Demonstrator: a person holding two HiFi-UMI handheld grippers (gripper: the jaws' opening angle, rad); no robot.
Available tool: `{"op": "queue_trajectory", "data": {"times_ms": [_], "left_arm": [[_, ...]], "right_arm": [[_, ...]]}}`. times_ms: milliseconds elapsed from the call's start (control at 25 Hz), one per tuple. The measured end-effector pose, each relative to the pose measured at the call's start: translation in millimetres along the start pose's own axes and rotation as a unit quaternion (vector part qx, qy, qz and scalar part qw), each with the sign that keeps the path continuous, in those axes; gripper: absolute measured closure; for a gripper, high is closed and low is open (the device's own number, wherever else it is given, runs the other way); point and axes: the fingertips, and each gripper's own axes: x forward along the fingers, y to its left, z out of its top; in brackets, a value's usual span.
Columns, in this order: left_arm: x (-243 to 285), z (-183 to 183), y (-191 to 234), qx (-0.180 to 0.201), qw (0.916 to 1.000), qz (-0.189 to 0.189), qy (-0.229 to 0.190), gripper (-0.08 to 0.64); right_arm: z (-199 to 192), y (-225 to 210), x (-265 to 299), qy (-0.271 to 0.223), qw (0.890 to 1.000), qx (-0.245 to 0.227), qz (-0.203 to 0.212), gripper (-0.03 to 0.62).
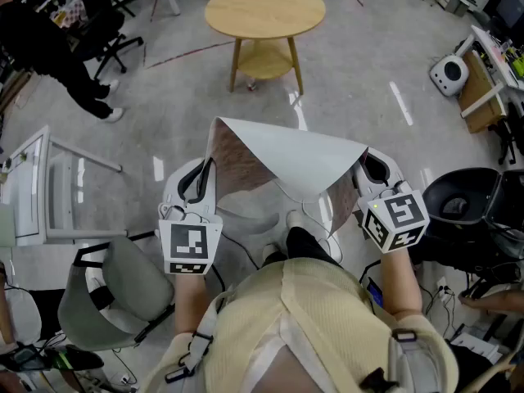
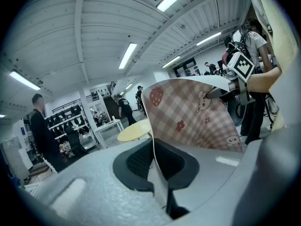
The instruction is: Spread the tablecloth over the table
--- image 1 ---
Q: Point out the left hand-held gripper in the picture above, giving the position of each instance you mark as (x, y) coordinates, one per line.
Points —
(188, 240)

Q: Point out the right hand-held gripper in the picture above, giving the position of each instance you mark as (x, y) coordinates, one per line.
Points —
(403, 215)

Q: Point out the pink checkered bunny cloth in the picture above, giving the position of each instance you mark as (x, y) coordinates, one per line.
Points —
(294, 154)

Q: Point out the person's right forearm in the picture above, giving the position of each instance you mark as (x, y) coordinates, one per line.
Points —
(401, 285)

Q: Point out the person's left forearm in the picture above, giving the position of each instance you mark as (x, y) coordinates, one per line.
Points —
(190, 301)

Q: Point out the black tub chair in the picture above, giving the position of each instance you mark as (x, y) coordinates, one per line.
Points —
(458, 195)

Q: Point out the person's right white shoe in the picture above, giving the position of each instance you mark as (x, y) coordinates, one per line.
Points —
(294, 218)

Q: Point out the person's white shoe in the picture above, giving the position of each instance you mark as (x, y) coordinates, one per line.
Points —
(294, 218)
(270, 251)

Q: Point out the person's black trousers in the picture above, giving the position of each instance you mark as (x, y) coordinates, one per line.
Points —
(303, 244)

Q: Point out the person's left white shoe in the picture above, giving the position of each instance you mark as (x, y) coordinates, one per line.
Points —
(270, 251)

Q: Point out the grey shell chair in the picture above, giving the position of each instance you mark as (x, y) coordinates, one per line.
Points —
(131, 285)

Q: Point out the dark blue belt box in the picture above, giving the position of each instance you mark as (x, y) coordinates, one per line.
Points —
(374, 293)

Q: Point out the small can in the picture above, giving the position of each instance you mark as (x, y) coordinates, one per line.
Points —
(252, 84)

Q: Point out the white power strip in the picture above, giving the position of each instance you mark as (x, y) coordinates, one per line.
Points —
(442, 288)

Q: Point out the white round device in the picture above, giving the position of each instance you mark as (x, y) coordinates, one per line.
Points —
(450, 74)

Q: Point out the brown cardboard box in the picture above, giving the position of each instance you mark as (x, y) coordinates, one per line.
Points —
(479, 96)

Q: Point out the person's yellow knit top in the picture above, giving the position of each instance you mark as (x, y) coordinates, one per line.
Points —
(327, 301)

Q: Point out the black office chair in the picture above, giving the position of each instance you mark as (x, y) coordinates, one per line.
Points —
(102, 23)
(509, 137)

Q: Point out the white work desk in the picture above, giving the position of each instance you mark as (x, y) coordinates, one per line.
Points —
(495, 51)

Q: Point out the round wooden side table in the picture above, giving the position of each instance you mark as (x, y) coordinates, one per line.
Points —
(266, 8)

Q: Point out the checked patterned cloth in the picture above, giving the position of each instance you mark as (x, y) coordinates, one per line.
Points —
(69, 10)

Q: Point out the black monitor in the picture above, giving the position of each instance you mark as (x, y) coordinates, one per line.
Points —
(511, 6)

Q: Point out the white metal frame table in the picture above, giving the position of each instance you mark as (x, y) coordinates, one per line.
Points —
(24, 186)

